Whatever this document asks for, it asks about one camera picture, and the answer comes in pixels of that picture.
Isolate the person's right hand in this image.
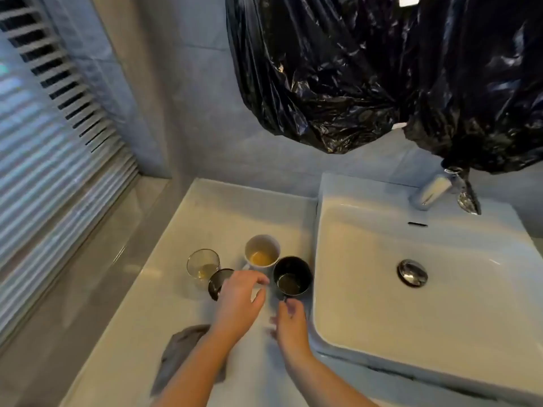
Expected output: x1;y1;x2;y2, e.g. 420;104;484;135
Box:
270;298;313;360

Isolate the person's left hand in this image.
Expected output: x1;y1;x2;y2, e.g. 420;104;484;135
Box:
211;270;271;339

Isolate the person's right forearm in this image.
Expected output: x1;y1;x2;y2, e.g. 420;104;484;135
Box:
282;352;379;407

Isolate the black ceramic mug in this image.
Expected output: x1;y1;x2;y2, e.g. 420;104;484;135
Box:
273;256;314;302

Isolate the white ceramic mug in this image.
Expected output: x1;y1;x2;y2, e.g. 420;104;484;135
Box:
242;235;281;277

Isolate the dark tinted glass cup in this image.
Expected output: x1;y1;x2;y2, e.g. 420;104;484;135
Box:
207;268;235;302

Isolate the clear drinking glass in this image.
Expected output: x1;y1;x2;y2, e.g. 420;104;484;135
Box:
187;248;221;289

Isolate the grey cleaning cloth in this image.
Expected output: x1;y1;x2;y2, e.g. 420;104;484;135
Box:
150;324;228;397

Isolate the chrome sink drain plug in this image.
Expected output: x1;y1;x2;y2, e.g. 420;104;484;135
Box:
397;259;428;288

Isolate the grey stone window sill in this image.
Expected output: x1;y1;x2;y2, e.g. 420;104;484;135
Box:
0;175;194;407

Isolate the white ceramic sink basin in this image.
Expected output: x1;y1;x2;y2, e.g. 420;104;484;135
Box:
311;172;543;406

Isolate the chrome sink faucet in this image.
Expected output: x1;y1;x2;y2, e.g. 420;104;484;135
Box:
408;167;466;211

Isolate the grey window blind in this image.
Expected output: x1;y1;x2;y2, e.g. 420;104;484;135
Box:
0;0;141;345

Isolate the black plastic bag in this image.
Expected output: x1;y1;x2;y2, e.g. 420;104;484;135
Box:
224;0;543;216

